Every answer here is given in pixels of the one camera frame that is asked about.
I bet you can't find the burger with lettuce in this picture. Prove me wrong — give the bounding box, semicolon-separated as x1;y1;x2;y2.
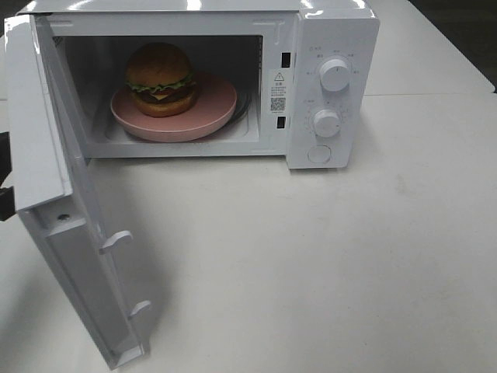
125;43;197;117

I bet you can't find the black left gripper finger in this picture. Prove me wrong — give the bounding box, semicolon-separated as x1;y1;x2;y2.
0;132;16;221

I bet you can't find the glass microwave turntable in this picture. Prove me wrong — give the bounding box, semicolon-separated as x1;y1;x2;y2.
104;87;251;143

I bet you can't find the white warning label sticker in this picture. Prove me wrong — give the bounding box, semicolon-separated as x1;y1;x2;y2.
267;69;289;116

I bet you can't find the upper white microwave knob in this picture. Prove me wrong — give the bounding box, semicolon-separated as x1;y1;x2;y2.
318;56;351;92

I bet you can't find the white microwave door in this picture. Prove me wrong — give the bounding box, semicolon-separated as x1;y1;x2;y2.
5;14;148;368

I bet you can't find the lower white microwave knob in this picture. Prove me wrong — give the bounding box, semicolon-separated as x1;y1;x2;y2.
312;110;342;138

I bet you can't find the white microwave oven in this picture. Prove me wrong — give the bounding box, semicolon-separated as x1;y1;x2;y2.
22;1;380;169

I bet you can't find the white microwave knob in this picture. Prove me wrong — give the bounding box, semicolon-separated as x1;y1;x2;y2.
312;110;342;138
318;56;351;92

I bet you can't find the pink round plate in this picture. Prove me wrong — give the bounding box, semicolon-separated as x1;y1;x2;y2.
110;72;238;143

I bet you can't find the round white door button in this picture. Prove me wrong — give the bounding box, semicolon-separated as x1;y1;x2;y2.
308;145;332;164

